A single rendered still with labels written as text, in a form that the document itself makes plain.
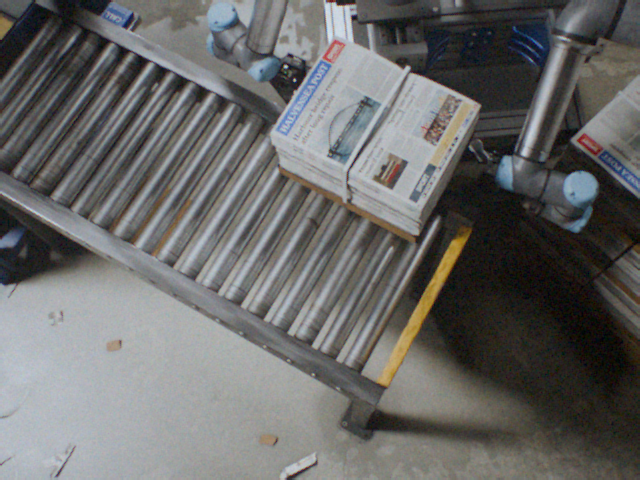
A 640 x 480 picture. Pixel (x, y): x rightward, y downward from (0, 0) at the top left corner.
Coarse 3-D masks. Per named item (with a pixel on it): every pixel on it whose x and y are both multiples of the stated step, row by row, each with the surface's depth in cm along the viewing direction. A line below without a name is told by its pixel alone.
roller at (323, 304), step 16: (368, 224) 174; (352, 240) 173; (368, 240) 173; (352, 256) 171; (336, 272) 170; (352, 272) 172; (336, 288) 169; (320, 304) 168; (304, 320) 168; (320, 320) 167; (304, 336) 166
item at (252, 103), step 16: (48, 0) 198; (64, 0) 198; (48, 16) 202; (64, 16) 196; (80, 16) 196; (96, 16) 196; (96, 32) 194; (112, 32) 194; (128, 32) 194; (128, 48) 192; (144, 48) 192; (160, 48) 192; (144, 64) 196; (160, 64) 190; (176, 64) 190; (192, 64) 190; (160, 80) 200; (192, 80) 188; (208, 80) 188; (224, 80) 188; (224, 96) 186; (240, 96) 186; (256, 96) 186; (256, 112) 185; (272, 112) 184; (448, 192) 176; (448, 208) 174; (464, 208) 174; (480, 208) 174; (448, 224) 182
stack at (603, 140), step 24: (624, 96) 179; (600, 120) 177; (624, 120) 177; (576, 144) 176; (600, 144) 175; (624, 144) 175; (576, 168) 182; (600, 168) 174; (624, 168) 173; (600, 192) 182; (624, 192) 173; (528, 216) 225; (624, 216) 181; (552, 240) 223; (576, 240) 211; (600, 240) 199; (528, 264) 249; (576, 264) 222; (624, 264) 197; (552, 288) 247; (600, 288) 220; (600, 312) 231; (624, 312) 219; (624, 336) 229
